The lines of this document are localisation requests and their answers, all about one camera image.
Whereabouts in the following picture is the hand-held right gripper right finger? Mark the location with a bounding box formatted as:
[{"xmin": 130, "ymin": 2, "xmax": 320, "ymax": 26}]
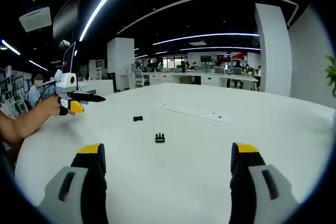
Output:
[{"xmin": 229, "ymin": 142, "xmax": 300, "ymax": 224}]

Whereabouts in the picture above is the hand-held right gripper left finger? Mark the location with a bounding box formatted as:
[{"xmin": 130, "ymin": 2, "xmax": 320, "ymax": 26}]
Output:
[{"xmin": 38, "ymin": 142, "xmax": 109, "ymax": 224}]

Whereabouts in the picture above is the person's left hand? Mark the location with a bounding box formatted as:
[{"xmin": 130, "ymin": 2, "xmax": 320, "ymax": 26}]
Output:
[{"xmin": 38, "ymin": 95, "xmax": 64, "ymax": 117}]

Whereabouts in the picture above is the computer monitor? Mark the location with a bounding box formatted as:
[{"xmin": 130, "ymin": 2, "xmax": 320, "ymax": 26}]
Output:
[{"xmin": 61, "ymin": 41, "xmax": 77, "ymax": 74}]

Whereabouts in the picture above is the white office chair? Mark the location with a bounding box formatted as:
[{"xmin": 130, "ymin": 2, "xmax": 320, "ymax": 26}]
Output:
[{"xmin": 133, "ymin": 69, "xmax": 150, "ymax": 87}]

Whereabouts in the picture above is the large black hanging screen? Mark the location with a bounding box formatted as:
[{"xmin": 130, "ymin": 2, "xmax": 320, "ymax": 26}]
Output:
[{"xmin": 52, "ymin": 0, "xmax": 82, "ymax": 44}]

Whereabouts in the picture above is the ceiling air conditioner unit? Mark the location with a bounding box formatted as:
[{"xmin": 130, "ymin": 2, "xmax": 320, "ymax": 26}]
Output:
[{"xmin": 18, "ymin": 6, "xmax": 52, "ymax": 32}]

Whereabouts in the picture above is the white flat strip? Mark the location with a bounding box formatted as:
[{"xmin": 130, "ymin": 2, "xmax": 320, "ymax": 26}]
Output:
[{"xmin": 154, "ymin": 102, "xmax": 232, "ymax": 123}]

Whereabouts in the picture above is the long white office desk row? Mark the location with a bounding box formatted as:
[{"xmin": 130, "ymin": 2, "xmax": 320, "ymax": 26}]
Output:
[{"xmin": 119, "ymin": 70, "xmax": 259, "ymax": 91}]

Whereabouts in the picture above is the green potted plant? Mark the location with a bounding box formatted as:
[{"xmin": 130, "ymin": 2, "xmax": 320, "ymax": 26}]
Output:
[{"xmin": 324, "ymin": 54, "xmax": 336, "ymax": 99}]

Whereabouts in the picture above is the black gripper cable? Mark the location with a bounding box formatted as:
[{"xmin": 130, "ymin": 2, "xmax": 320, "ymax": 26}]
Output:
[{"xmin": 36, "ymin": 79, "xmax": 58, "ymax": 103}]

